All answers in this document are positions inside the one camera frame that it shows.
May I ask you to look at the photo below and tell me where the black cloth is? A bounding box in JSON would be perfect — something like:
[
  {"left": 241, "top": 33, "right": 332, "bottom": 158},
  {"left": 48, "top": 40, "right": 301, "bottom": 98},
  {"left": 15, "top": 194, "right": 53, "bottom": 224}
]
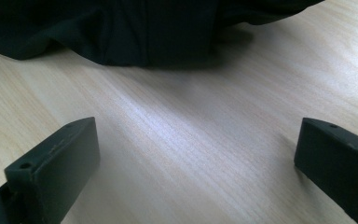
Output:
[{"left": 0, "top": 0, "right": 325, "bottom": 68}]

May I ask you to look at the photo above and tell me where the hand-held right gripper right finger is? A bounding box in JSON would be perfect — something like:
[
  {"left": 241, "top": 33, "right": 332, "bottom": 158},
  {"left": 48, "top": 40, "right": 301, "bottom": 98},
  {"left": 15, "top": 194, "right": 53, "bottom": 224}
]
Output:
[{"left": 293, "top": 117, "right": 358, "bottom": 224}]

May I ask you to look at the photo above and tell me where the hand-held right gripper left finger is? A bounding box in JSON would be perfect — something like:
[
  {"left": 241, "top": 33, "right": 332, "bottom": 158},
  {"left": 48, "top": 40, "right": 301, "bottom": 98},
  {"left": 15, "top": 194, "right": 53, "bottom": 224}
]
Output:
[{"left": 0, "top": 116, "right": 102, "bottom": 224}]

